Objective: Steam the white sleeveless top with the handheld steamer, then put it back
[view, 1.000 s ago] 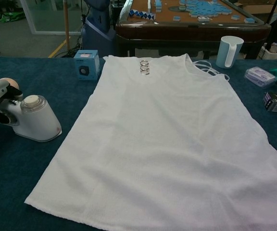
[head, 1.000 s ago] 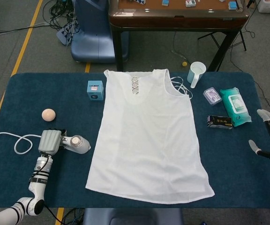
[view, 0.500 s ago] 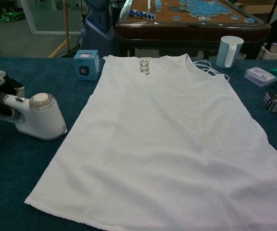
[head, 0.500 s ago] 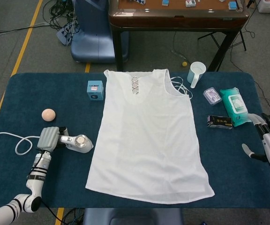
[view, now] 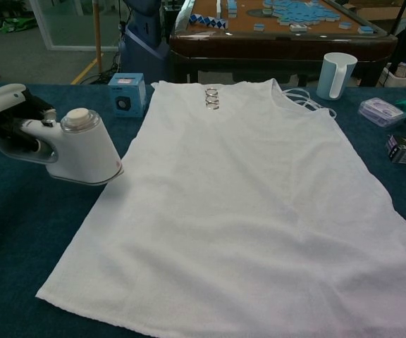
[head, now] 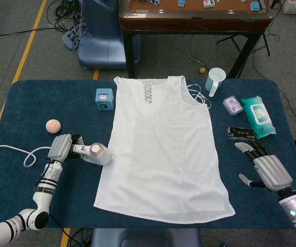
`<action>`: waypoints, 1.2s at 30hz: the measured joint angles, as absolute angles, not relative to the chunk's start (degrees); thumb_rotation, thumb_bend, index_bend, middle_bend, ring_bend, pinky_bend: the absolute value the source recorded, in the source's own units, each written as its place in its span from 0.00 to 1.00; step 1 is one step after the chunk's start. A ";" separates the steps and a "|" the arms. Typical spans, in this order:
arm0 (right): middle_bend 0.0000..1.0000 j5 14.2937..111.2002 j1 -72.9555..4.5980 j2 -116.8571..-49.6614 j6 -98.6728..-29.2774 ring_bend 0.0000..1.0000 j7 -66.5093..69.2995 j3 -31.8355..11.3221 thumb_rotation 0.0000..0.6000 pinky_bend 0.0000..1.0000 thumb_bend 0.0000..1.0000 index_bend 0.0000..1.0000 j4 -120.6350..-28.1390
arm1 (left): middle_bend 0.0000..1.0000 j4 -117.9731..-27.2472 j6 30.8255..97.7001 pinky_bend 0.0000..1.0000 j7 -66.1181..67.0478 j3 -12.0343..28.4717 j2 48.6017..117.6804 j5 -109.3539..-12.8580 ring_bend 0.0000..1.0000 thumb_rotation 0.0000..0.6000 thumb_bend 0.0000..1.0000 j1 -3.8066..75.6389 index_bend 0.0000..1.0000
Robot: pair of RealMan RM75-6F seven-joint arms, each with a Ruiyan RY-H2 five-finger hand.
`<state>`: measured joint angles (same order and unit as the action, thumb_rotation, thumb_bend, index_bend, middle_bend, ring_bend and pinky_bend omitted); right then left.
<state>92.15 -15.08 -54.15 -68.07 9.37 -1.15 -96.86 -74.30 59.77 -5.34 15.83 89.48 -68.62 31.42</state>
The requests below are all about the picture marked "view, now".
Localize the blue white snake puzzle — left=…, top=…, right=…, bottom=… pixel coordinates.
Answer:
left=187, top=13, right=228, bottom=30

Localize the white handheld garment steamer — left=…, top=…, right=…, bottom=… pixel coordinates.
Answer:
left=0, top=108, right=125, bottom=187

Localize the blue speaker carton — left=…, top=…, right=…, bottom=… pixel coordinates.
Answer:
left=108, top=73, right=147, bottom=119

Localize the wooden pole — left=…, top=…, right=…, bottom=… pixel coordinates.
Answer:
left=93, top=0, right=104, bottom=73

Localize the blue machine base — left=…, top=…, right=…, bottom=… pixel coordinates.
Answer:
left=118, top=0, right=171, bottom=84

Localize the white sleeveless shirt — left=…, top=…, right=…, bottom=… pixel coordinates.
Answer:
left=35, top=79, right=406, bottom=338

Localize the green bag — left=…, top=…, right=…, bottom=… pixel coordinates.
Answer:
left=0, top=17, right=37, bottom=35

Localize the glass partition with metal frame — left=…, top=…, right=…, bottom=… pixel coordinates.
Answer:
left=30, top=0, right=121, bottom=50

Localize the brown wooden mahjong table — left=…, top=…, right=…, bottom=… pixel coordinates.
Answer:
left=169, top=0, right=398, bottom=87

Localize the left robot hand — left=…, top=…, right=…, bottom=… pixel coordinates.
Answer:
left=0, top=83, right=58, bottom=154

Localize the clear plastic case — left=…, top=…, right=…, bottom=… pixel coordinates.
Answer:
left=357, top=97, right=406, bottom=128

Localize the light blue white mug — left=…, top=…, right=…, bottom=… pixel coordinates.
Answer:
left=316, top=52, right=358, bottom=101

